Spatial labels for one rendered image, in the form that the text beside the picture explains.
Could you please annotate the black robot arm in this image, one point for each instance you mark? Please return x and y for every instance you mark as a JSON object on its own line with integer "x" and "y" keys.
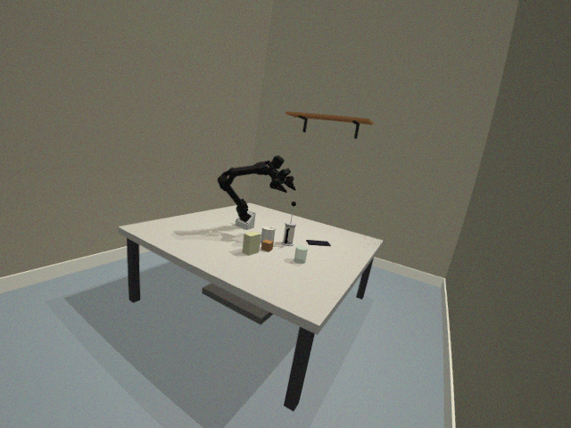
{"x": 259, "y": 168}

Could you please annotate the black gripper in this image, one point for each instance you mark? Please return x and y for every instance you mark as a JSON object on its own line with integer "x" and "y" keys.
{"x": 277, "y": 182}

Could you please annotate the glass french press with black knob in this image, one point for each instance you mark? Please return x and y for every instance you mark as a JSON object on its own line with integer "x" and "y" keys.
{"x": 288, "y": 239}

